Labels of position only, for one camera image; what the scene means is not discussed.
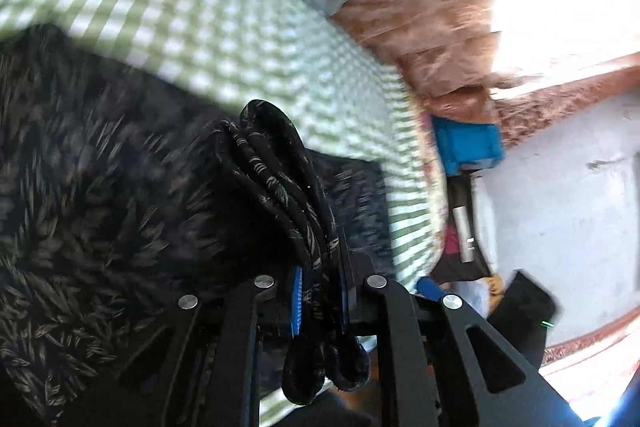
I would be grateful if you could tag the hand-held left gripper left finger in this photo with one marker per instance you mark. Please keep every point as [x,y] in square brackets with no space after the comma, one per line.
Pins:
[296,307]

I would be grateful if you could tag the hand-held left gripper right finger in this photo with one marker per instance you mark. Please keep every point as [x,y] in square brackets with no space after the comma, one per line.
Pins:
[346,297]

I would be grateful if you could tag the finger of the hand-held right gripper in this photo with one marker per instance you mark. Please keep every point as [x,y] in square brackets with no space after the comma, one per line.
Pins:
[429,289]

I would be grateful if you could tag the dark leaf-print pants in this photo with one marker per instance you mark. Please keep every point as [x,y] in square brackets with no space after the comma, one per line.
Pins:
[100,207]

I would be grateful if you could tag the orange cloth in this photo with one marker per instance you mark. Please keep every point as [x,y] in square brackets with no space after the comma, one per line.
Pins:
[496,292]

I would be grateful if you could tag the silver cylinder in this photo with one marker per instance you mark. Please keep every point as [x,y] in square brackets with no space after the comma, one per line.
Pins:
[464,232]

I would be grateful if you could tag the floral bed sheet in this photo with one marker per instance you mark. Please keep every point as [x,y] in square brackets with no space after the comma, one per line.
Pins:
[437,197]

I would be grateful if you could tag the blue plastic crate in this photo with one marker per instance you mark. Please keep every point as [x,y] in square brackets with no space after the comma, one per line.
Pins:
[470,144]

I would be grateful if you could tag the green checked bed sheet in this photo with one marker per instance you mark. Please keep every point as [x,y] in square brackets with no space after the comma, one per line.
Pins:
[200,7]

